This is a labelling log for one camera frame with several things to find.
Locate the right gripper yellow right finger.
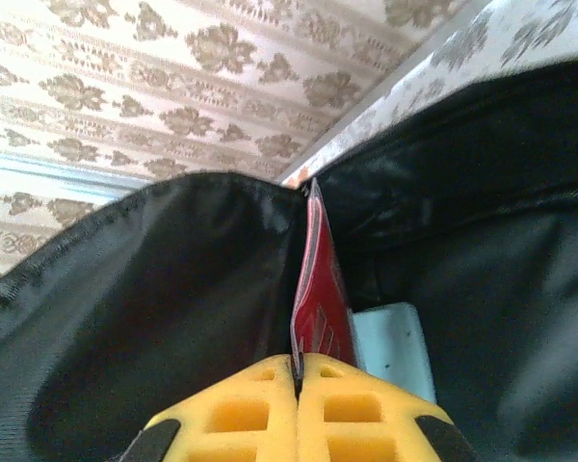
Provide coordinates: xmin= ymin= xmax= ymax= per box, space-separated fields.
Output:
xmin=297 ymin=352 xmax=478 ymax=462

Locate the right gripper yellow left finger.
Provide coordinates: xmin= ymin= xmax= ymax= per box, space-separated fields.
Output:
xmin=129 ymin=353 xmax=301 ymax=462

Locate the pale teal box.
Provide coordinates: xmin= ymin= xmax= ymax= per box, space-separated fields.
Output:
xmin=354 ymin=301 xmax=437 ymax=405

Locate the red package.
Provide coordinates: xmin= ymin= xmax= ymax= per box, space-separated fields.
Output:
xmin=288 ymin=177 xmax=357 ymax=372

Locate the black backpack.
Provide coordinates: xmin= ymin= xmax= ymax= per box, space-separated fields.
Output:
xmin=0 ymin=57 xmax=578 ymax=462

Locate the floral table cover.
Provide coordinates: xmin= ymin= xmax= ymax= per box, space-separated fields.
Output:
xmin=293 ymin=0 xmax=578 ymax=179

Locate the aluminium table edge rail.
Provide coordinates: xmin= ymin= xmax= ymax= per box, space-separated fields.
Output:
xmin=278 ymin=9 xmax=487 ymax=187

